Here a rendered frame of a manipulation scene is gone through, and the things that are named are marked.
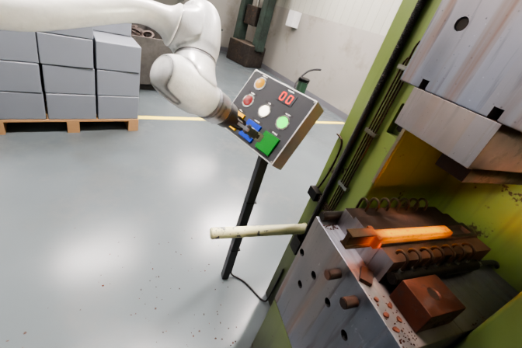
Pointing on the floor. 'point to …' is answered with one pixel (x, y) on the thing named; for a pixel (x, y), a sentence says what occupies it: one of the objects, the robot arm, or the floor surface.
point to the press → (250, 58)
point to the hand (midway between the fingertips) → (255, 135)
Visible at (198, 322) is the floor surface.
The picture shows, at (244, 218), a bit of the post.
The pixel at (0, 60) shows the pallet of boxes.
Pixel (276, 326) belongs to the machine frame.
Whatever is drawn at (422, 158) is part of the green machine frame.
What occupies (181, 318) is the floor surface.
